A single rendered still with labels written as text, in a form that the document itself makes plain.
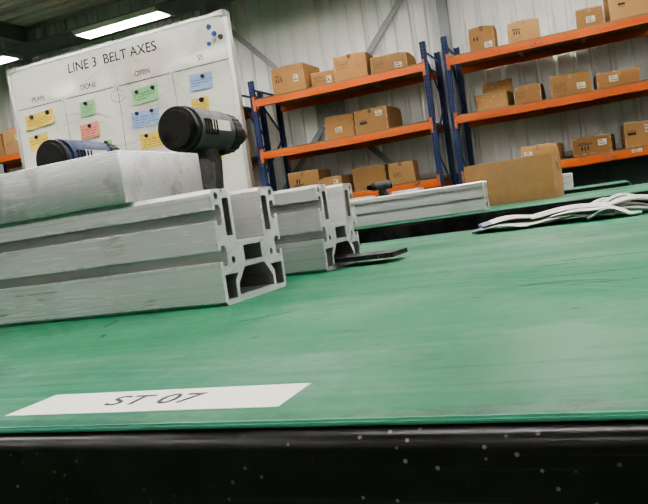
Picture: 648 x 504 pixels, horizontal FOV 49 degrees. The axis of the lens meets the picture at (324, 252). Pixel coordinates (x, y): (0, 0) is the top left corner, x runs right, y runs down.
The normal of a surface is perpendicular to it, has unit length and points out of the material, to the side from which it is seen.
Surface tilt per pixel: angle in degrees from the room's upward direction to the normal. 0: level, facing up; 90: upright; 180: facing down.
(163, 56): 90
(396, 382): 0
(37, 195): 90
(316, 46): 90
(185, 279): 90
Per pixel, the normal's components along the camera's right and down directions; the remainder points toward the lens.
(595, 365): -0.14, -0.99
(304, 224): -0.38, 0.11
